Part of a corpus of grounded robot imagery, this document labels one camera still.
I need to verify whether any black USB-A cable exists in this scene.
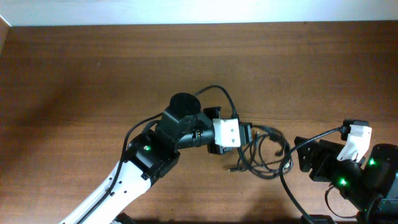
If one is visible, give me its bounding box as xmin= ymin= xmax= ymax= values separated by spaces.
xmin=228 ymin=124 xmax=294 ymax=180

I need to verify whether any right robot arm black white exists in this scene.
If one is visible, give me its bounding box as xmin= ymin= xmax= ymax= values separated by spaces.
xmin=294 ymin=119 xmax=397 ymax=223

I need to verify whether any right camera cable black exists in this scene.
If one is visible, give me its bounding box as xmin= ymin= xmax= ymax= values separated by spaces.
xmin=279 ymin=126 xmax=349 ymax=224

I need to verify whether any camera cable black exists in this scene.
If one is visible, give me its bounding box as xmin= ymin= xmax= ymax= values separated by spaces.
xmin=279 ymin=126 xmax=349 ymax=224
xmin=76 ymin=85 xmax=239 ymax=224

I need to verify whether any left camera cable black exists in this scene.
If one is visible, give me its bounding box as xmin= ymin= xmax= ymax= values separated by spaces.
xmin=76 ymin=85 xmax=239 ymax=224

